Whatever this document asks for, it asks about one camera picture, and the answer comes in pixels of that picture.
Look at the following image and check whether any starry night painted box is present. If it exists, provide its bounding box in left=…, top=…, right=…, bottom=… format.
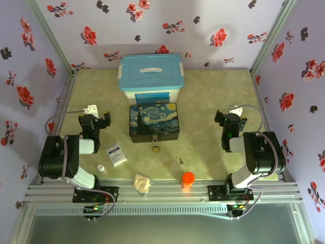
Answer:
left=129, top=102, right=180, bottom=144

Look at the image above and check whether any white paper packet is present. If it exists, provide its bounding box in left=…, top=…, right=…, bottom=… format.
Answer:
left=106, top=142, right=128, bottom=167

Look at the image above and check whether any blue lidded storage bin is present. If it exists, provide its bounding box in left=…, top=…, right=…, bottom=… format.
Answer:
left=118, top=52, right=185, bottom=105

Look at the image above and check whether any orange capped bottle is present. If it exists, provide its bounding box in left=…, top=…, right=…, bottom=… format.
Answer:
left=181, top=171, right=196, bottom=194

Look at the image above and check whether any green circuit board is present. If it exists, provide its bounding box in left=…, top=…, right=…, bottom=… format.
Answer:
left=227, top=202, right=248, bottom=212
left=83, top=204, right=108, bottom=213

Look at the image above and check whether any grey lower shelf panel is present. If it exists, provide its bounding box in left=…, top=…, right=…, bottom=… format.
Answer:
left=7, top=203, right=314, bottom=244

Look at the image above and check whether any left arm grey cable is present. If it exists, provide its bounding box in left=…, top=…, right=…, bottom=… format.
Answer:
left=45, top=109, right=117, bottom=221

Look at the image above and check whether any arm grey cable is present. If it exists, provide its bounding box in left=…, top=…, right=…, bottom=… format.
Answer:
left=230, top=104, right=279, bottom=221
left=45, top=109, right=117, bottom=221

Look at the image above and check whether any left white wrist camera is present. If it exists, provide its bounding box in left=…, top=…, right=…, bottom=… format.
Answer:
left=82, top=104, right=99, bottom=118

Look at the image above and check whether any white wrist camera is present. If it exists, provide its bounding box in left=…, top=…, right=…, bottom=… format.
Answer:
left=227, top=105, right=243, bottom=118
left=82, top=104, right=99, bottom=118

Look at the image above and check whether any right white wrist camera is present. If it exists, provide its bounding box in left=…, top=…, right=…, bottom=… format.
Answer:
left=227, top=105, right=243, bottom=118

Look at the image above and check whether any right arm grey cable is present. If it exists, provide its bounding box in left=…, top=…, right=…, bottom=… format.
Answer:
left=230, top=104, right=279, bottom=221

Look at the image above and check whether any aluminium side rail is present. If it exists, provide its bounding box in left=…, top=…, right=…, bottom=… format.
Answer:
left=27, top=71, right=78, bottom=188
left=250, top=71, right=298, bottom=182

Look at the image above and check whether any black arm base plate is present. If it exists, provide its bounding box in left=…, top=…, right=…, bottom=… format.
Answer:
left=72, top=186, right=120, bottom=204
left=207, top=185, right=255, bottom=202

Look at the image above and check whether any aluminium corner post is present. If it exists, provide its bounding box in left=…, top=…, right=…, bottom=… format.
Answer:
left=249, top=0, right=298, bottom=76
left=24, top=0, right=78, bottom=77

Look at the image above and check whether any aluminium front rail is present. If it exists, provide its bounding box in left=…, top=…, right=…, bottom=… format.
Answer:
left=24, top=178, right=304, bottom=204

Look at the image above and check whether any slotted grey cable duct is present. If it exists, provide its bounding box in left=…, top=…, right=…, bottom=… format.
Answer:
left=33, top=205, right=230, bottom=218

